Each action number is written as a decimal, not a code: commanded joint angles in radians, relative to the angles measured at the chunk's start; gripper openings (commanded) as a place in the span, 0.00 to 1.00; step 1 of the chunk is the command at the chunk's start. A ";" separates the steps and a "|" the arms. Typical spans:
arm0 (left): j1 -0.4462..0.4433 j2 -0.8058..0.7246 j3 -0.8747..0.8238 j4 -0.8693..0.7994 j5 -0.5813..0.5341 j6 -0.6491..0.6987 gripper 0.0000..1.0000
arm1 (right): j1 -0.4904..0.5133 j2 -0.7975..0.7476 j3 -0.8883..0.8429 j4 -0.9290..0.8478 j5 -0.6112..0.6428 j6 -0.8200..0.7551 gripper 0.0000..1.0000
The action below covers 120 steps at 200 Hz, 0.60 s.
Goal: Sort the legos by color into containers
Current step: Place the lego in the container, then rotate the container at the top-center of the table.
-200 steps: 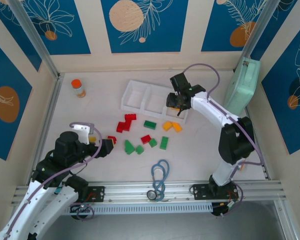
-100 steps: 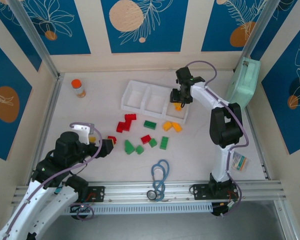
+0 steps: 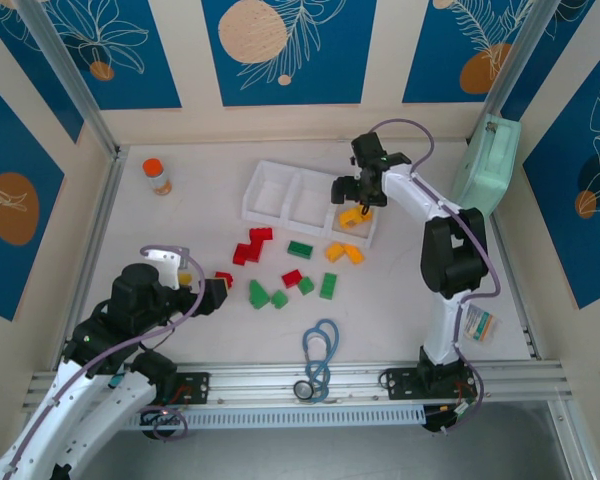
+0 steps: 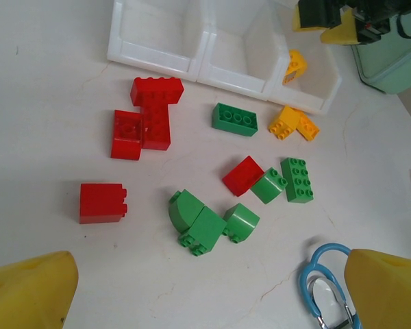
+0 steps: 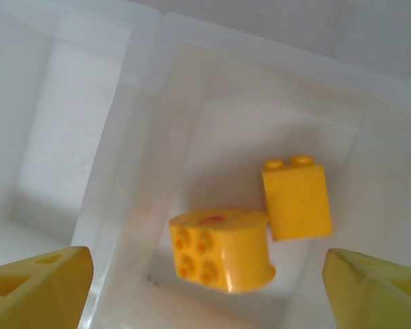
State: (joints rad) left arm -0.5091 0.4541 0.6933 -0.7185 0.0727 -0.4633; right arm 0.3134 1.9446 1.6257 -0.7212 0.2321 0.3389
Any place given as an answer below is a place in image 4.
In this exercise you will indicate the green curved lego brick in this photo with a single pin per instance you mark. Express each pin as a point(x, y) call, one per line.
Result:
point(186, 209)
point(265, 188)
point(241, 221)

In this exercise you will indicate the red tall lego brick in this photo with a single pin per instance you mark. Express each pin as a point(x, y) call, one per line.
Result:
point(101, 202)

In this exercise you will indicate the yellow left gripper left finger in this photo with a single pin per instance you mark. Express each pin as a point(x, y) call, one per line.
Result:
point(27, 294)

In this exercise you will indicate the blue stethoscope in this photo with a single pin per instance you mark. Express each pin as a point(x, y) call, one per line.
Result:
point(306, 294)

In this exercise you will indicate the green long lego brick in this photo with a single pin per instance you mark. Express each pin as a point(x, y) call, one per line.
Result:
point(226, 125)
point(298, 181)

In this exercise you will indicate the yellow square lego brick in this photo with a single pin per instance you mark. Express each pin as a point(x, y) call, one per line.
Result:
point(308, 127)
point(286, 118)

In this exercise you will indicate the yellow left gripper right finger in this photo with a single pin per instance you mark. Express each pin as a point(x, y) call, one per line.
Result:
point(387, 294)

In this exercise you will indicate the red square lego brick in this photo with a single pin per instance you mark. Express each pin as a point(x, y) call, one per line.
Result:
point(125, 147)

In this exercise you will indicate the red long lego brick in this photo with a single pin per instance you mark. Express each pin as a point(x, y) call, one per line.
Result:
point(157, 89)
point(155, 127)

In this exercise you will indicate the mint green storage box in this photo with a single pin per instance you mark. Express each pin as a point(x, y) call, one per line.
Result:
point(390, 61)

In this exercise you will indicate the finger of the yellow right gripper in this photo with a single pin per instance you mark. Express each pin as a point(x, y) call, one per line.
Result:
point(342, 34)
point(320, 13)

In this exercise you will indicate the white plastic bin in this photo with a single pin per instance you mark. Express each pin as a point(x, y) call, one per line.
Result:
point(233, 82)
point(157, 58)
point(305, 99)

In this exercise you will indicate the green square lego brick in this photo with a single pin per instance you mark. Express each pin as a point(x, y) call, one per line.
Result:
point(207, 226)

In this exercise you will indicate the yellow printed lego brick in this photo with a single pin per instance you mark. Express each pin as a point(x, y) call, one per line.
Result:
point(296, 61)

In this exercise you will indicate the red sloped lego brick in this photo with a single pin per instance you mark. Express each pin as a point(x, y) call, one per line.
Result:
point(241, 176)

